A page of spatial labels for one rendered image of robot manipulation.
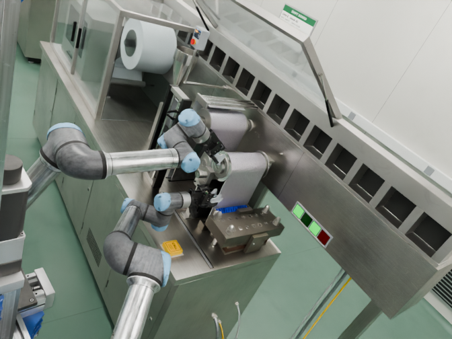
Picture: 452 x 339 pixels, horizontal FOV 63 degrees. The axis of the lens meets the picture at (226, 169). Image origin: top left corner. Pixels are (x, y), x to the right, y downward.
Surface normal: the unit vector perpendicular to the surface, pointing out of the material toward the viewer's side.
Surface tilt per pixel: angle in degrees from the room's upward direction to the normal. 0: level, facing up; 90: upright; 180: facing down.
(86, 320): 0
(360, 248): 90
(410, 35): 90
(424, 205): 90
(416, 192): 90
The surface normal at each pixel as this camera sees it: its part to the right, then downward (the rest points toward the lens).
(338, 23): -0.77, 0.04
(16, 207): 0.61, 0.60
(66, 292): 0.36, -0.80
